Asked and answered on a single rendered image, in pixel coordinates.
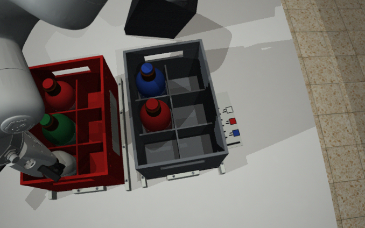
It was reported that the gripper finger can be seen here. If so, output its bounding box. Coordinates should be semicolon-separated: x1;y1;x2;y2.
37;162;65;182

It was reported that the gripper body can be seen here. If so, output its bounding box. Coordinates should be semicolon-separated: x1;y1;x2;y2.
0;131;57;177

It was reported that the red bottle crate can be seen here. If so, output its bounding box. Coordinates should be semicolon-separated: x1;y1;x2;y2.
20;55;125;192

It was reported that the blue bottle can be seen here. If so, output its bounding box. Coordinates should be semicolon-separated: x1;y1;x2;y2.
136;63;167;99

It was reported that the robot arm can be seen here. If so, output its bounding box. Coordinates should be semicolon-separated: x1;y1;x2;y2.
0;0;108;165

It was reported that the green bottle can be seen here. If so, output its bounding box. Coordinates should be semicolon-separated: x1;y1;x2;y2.
39;113;76;146

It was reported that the white paper pick list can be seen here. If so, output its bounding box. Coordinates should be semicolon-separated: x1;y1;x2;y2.
215;92;243;149

